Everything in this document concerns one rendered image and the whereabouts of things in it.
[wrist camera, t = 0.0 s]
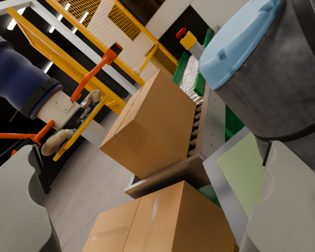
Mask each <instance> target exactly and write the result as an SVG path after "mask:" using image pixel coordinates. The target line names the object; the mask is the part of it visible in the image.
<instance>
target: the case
mask: <svg viewBox="0 0 315 252"><path fill-rule="evenodd" d="M196 107H197V104H196V103H195V102H194V101H193V100H192V99H191V98H190V97H189V96H188V95H187V94H186V93H185V92H184V91H183V90H182V89H181V88H180V87H179V86H178V85H177V84H176V83H175V82H173V81H172V80H171V79H170V78H169V77H168V76H167V75H166V74H165V73H164V72H163V71H162V70H161V69H160V70H159V71H158V72H157V73H156V74H155V75H154V76H153V77H152V78H150V79H149V80H148V81H147V82H146V83H145V84H144V85H143V86H142V87H141V88H140V89H139V90H138V91H137V92H136V93H135V94H134V95H133V96H132V97H131V98H130V99H129V101H128V103H127V104H126V106H125V107H124V109H123V110H122V112H121V114H120V115H119V117H118V118H117V120H116V122H115V123H114V125H113V126H112V128H111V129H110V131H109V133H108V134H107V136H106V137H105V139H104V141H103V142H102V144H101V145H100V147H99V148H98V149H99V150H101V151H102V152H104V153H105V154H106V155H108V156H109V157H111V158H112V159H113V160H115V161H116V162H118V163H119V164H120V165H122V166H123V167H125V168H126V169H127V170H129V171H130V172H132V173H133V174H134V175H136V176H137V177H139V178H140V179H142V180H144V179H146V178H148V177H150V176H152V175H154V174H156V173H158V172H160V171H162V170H164V169H166V168H168V167H170V166H172V165H175V164H177V163H179V162H181V161H183V160H185V159H187V155H188V150H189V145H190V139H191V134H192V128H193V123H194V117H195V112H196Z"/></svg>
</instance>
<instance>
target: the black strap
mask: <svg viewBox="0 0 315 252"><path fill-rule="evenodd" d="M58 84H61V83H60V82H59V81H57V80H56V79H55V78H50V79H48V80H46V81H45V82H44V83H42V84H41V85H40V86H39V87H38V88H37V89H36V90H35V91H34V92H33V93H32V94H31V95H30V96H29V98H28V99H27V100H26V101H25V103H24V104H23V106H22V108H21V113H22V114H23V115H24V116H26V117H27V118H30V114H31V112H32V110H33V109H34V107H35V106H36V105H37V103H38V102H39V101H40V100H41V99H42V98H43V96H44V95H45V94H46V93H48V92H49V91H50V90H51V89H52V88H53V87H55V86H56V85H58Z"/></svg>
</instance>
